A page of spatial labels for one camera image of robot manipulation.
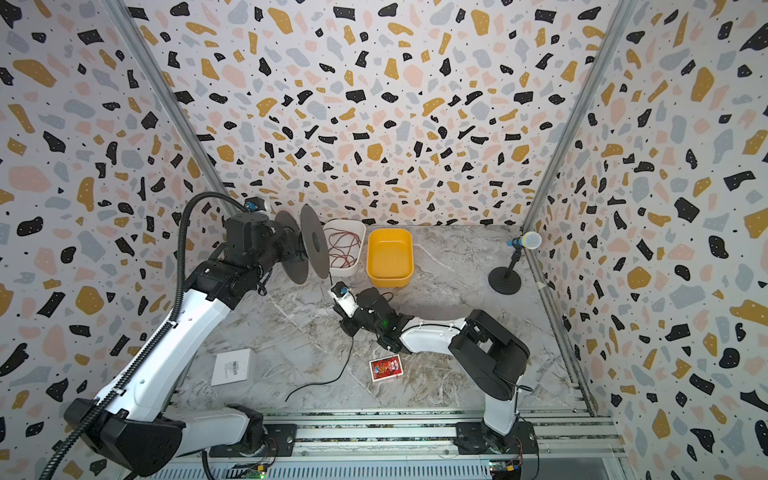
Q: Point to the yellow plastic bin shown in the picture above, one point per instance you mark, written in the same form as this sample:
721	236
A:
390	258

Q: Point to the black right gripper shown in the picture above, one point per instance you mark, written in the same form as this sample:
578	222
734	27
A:
350	324

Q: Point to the black microphone stand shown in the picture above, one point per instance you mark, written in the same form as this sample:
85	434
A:
505	280

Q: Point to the grey perforated cable spool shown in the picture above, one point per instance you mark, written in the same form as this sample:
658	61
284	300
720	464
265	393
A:
305	245

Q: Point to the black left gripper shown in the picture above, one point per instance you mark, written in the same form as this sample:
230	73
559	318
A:
284	237

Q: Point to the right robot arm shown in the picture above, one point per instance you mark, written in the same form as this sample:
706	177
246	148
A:
492	357

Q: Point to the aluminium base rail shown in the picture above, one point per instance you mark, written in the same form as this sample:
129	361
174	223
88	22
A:
549	443

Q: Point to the aluminium corner rail right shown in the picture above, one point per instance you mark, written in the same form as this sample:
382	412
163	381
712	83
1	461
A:
615	28

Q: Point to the white paper label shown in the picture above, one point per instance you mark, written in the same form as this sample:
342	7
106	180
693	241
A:
233	367

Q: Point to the blue toy microphone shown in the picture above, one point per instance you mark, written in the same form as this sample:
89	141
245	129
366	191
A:
530	240

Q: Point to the aluminium corner rail left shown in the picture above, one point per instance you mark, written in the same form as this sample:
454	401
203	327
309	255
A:
167	180

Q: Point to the white plastic bin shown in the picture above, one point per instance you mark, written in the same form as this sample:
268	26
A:
345	240

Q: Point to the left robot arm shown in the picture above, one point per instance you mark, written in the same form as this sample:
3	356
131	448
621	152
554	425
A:
126	421

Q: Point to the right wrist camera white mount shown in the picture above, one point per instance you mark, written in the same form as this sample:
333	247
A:
345	303

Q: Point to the aluminium corner rail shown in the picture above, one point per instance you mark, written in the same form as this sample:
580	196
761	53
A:
167	180
615	28

